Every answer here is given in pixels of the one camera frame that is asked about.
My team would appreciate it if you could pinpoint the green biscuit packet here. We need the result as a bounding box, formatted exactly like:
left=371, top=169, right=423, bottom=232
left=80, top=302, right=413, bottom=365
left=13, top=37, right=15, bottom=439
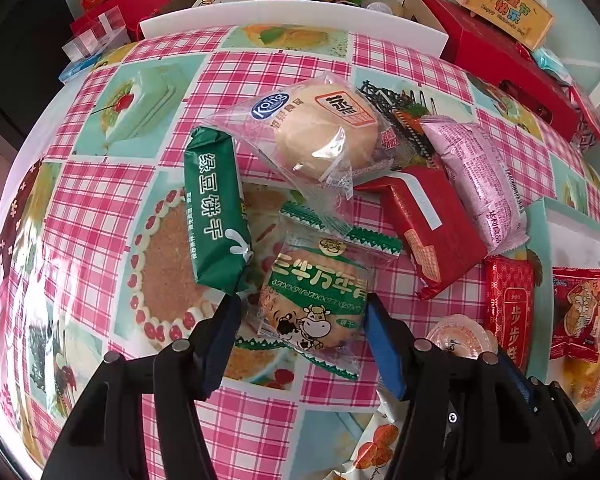
left=184, top=126, right=255, bottom=295

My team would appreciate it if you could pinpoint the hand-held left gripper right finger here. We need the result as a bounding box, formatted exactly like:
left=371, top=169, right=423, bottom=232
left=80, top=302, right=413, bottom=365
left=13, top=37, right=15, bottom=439
left=362, top=292, right=556, bottom=480

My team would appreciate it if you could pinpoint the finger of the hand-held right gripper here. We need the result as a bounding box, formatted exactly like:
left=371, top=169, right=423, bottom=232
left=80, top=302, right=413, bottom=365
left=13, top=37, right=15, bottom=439
left=502, top=357, right=597, bottom=480

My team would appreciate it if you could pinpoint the cow print cookie packet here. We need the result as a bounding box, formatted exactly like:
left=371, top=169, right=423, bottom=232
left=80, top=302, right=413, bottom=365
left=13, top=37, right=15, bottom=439
left=235, top=200, right=403, bottom=381

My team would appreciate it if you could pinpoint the red crinkled snack bag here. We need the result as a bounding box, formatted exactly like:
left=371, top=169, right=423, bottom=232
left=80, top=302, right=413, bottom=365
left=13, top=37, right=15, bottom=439
left=550, top=267, right=600, bottom=361

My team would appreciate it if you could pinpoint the pink snack packet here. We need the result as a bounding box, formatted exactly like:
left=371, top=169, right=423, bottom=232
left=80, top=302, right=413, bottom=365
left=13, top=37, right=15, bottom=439
left=417, top=115, right=529, bottom=256

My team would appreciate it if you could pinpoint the red patterned box lid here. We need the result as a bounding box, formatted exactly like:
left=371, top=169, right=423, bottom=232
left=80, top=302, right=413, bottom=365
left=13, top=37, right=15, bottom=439
left=565, top=82, right=600, bottom=158

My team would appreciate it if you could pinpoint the red wafer packet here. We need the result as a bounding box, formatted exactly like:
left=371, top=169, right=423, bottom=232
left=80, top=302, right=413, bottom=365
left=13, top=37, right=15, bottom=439
left=355, top=166, right=488, bottom=302

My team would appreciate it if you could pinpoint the red gift box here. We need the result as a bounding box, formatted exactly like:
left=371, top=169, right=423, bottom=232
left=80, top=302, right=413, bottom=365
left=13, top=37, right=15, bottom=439
left=420, top=0, right=581, bottom=141

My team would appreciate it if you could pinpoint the white and orange snack packet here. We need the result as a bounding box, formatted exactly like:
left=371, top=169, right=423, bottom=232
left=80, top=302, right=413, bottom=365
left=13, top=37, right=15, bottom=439
left=330, top=400, right=411, bottom=480

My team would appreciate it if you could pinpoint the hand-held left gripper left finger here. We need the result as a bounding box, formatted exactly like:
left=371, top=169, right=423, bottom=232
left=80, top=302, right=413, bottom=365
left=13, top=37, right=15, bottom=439
left=40, top=294, right=243, bottom=480

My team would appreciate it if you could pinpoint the clear plastic box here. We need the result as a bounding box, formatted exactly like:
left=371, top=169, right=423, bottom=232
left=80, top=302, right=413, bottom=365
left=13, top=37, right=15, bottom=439
left=61, top=7, right=131, bottom=63

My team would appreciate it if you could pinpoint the red patterned packet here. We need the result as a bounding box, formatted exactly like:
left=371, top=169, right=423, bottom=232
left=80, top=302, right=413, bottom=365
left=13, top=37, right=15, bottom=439
left=482, top=254, right=536, bottom=356

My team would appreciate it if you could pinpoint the yellow box with handle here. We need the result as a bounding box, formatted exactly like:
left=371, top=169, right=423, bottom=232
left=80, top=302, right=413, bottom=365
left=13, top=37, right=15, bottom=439
left=447, top=0, right=556, bottom=51

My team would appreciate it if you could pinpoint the yellow bread bag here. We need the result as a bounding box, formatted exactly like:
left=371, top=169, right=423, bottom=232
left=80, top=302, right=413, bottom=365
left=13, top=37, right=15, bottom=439
left=555, top=305, right=600, bottom=411

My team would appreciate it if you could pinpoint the teal face mask packet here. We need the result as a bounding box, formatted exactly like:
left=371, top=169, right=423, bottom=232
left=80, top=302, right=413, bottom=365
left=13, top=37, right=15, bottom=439
left=530, top=46, right=571, bottom=81

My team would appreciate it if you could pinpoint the blue packet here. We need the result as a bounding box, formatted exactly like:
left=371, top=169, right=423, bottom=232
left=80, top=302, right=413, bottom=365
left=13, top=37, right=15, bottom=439
left=57, top=55, right=103, bottom=83

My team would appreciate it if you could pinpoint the teal shallow tray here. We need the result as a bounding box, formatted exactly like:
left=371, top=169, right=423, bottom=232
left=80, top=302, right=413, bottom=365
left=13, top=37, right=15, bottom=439
left=522, top=196, right=600, bottom=421

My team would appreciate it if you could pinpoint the clear bun packet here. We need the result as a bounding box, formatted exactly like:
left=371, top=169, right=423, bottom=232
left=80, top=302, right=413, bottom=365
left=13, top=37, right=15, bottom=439
left=200, top=72, right=416, bottom=233

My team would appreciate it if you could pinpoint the black cabinet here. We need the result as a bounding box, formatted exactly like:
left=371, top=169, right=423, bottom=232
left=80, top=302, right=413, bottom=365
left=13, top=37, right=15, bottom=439
left=0, top=0, right=96, bottom=131

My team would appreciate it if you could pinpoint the clear jelly cup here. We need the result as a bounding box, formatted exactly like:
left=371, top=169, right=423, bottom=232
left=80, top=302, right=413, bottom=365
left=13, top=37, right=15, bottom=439
left=424, top=314, right=499, bottom=360

